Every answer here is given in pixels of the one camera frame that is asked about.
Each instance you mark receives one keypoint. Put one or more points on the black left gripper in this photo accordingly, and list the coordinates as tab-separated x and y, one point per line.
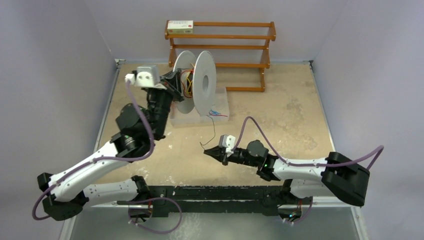
172	81

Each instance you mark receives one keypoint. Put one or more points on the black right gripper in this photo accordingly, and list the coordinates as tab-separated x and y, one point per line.
218	153

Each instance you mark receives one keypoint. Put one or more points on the white plastic cable spool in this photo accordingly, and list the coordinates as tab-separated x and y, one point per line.
199	81

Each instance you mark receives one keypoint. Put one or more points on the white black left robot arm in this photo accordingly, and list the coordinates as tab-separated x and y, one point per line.
67	193

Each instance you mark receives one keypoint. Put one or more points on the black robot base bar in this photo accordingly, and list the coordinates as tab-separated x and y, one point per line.
166	199

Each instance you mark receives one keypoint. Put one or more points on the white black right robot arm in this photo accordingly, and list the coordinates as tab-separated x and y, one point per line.
333	176

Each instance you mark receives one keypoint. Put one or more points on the clear plastic divided tray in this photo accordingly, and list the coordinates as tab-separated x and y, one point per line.
219	112

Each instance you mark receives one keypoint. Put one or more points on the white cardboard box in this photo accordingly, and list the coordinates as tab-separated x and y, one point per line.
180	27

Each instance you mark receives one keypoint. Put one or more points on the orange wooden shelf rack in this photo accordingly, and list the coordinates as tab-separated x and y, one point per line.
237	45

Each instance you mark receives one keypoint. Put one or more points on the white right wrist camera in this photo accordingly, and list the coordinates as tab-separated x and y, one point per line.
227	142

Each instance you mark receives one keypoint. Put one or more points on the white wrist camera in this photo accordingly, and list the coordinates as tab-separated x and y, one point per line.
227	142
146	77

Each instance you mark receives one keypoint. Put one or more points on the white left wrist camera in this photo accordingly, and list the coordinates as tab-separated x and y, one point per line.
146	77

